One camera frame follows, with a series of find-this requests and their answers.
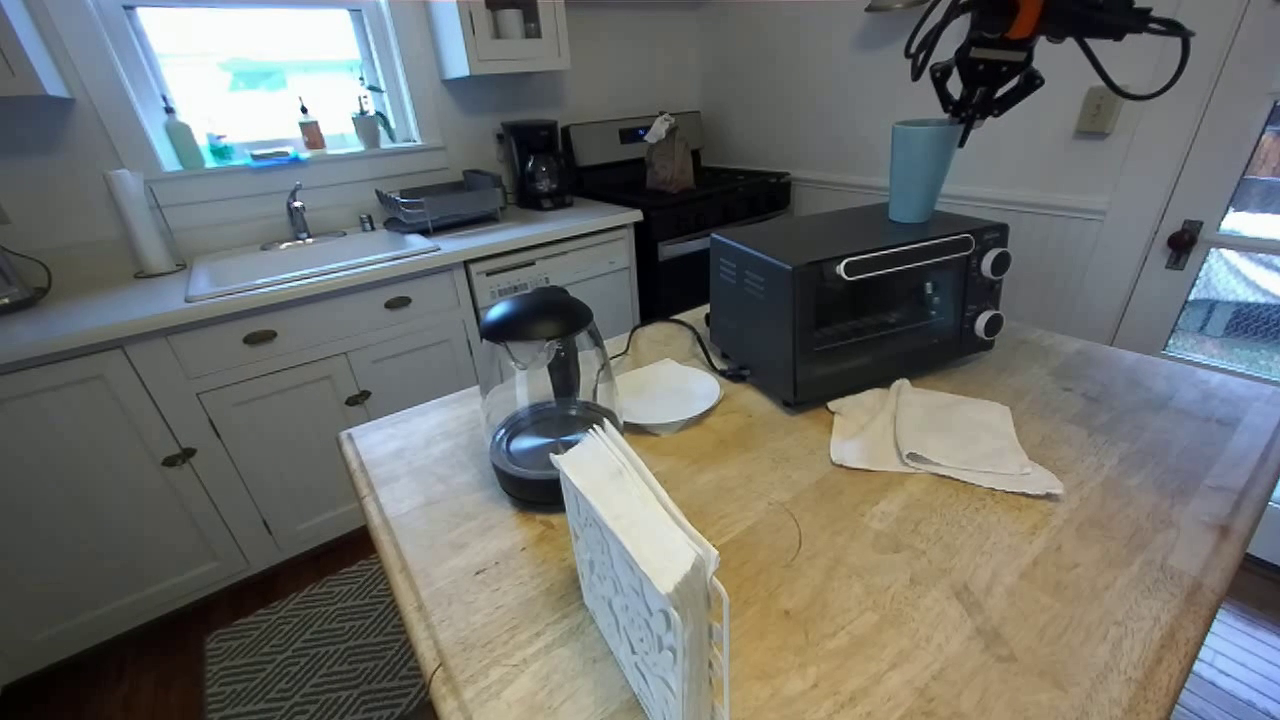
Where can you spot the white dishwasher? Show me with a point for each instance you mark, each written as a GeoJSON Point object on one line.
{"type": "Point", "coordinates": [565, 274]}

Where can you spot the white folded cloth towel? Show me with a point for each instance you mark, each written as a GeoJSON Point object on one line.
{"type": "Point", "coordinates": [940, 438]}

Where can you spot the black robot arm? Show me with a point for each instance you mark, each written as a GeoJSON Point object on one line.
{"type": "Point", "coordinates": [1077, 13]}

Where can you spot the white round plate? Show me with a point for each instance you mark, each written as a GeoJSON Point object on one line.
{"type": "Point", "coordinates": [666, 393]}

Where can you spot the black toaster oven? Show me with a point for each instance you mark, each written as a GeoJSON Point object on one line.
{"type": "Point", "coordinates": [853, 302]}

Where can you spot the white glass door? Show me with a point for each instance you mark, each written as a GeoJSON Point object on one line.
{"type": "Point", "coordinates": [1220, 202]}

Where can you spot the white kitchen countertop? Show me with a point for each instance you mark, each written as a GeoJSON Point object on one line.
{"type": "Point", "coordinates": [94, 312]}

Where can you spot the white paper towel roll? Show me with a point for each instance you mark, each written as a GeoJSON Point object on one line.
{"type": "Point", "coordinates": [143, 226]}

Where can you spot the black and steel stove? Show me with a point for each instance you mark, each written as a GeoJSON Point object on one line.
{"type": "Point", "coordinates": [683, 226]}

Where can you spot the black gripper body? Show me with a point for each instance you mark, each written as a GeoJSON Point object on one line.
{"type": "Point", "coordinates": [999, 51]}

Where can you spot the white paper napkin stack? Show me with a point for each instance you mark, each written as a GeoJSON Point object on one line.
{"type": "Point", "coordinates": [625, 514]}

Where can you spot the clear spray bottle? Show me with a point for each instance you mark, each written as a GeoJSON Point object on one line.
{"type": "Point", "coordinates": [368, 122]}

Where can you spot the grey patterned rug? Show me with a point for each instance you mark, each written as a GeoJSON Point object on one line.
{"type": "Point", "coordinates": [322, 653]}

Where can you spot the white framed window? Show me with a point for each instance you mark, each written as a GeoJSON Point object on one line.
{"type": "Point", "coordinates": [255, 64]}

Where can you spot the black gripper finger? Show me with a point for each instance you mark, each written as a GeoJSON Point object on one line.
{"type": "Point", "coordinates": [954, 91]}
{"type": "Point", "coordinates": [1012, 91]}

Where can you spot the dark door knob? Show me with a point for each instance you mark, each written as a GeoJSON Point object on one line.
{"type": "Point", "coordinates": [1183, 247]}

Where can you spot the blue plastic cup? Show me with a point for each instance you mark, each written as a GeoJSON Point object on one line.
{"type": "Point", "coordinates": [920, 170]}

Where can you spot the brown paper bag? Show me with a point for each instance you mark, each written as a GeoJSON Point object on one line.
{"type": "Point", "coordinates": [669, 163]}

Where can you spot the chrome faucet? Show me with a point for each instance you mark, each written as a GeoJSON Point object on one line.
{"type": "Point", "coordinates": [299, 212]}

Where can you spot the white kitchen sink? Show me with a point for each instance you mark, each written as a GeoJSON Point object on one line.
{"type": "Point", "coordinates": [301, 261]}

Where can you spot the blue sponge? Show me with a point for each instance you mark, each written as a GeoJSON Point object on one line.
{"type": "Point", "coordinates": [274, 157]}

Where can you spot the small white cabinet door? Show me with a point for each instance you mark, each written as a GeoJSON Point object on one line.
{"type": "Point", "coordinates": [285, 447]}

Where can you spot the white floral napkin holder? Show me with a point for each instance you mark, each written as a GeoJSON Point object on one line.
{"type": "Point", "coordinates": [643, 627]}

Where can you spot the beige light switch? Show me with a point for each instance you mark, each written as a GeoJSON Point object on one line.
{"type": "Point", "coordinates": [1098, 115]}

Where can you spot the white wall cabinet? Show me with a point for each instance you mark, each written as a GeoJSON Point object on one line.
{"type": "Point", "coordinates": [500, 36]}

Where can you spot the grey dish rack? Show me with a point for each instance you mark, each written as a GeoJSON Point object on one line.
{"type": "Point", "coordinates": [440, 202]}

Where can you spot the black coffee maker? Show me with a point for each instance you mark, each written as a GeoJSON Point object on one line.
{"type": "Point", "coordinates": [536, 165]}

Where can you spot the white cabinet drawer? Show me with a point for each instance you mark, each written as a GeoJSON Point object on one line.
{"type": "Point", "coordinates": [322, 320]}

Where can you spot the small orange soap bottle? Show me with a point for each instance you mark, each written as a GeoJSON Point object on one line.
{"type": "Point", "coordinates": [311, 128]}

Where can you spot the glass kettle with black lid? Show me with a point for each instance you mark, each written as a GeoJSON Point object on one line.
{"type": "Point", "coordinates": [540, 403]}

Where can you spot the white soap bottle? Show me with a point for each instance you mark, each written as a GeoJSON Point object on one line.
{"type": "Point", "coordinates": [181, 141]}

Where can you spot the large white cabinet door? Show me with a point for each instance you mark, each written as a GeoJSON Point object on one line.
{"type": "Point", "coordinates": [94, 505]}

